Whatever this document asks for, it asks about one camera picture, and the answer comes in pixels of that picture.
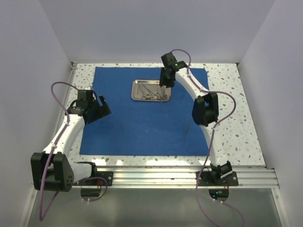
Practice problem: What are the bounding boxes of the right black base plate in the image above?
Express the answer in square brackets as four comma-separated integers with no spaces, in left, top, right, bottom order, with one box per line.
[196,168,239,186]

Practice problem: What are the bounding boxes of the aluminium front rail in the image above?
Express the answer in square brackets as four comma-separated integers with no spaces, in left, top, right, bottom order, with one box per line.
[94,166,279,189]

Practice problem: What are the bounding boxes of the aluminium rail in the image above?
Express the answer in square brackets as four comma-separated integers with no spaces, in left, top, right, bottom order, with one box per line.
[51,62,78,116]
[94,166,279,189]

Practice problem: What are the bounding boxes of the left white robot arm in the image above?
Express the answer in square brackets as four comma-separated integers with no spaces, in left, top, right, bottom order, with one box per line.
[30,86,111,192]

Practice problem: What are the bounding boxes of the thin steel tweezers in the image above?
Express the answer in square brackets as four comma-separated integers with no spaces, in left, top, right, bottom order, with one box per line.
[183,121,189,137]

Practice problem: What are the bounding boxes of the steel surgical forceps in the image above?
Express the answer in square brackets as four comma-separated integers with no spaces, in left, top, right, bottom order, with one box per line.
[160,86,166,100]

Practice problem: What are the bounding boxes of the blue surgical drape cloth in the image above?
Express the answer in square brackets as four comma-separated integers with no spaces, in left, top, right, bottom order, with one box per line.
[80,67,208,156]

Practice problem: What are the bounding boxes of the steel surgical scissors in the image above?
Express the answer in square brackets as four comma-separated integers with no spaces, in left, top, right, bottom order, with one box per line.
[138,82,151,100]

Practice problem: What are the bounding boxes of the aluminium left side rail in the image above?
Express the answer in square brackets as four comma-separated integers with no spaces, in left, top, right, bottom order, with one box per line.
[51,62,78,116]

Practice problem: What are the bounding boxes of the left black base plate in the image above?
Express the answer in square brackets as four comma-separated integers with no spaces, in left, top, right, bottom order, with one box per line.
[78,171,114,186]

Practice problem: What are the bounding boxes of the silver instrument tray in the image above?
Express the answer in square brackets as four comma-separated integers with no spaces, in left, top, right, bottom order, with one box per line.
[131,79,171,102]

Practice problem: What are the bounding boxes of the steel hemostat clamp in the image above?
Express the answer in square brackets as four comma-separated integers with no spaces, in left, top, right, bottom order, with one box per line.
[145,83,160,100]

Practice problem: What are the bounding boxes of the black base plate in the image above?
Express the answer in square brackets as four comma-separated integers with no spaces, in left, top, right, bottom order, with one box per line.
[196,168,239,186]
[78,171,114,186]

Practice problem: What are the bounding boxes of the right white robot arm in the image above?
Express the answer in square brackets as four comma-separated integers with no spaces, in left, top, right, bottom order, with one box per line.
[160,52,232,186]

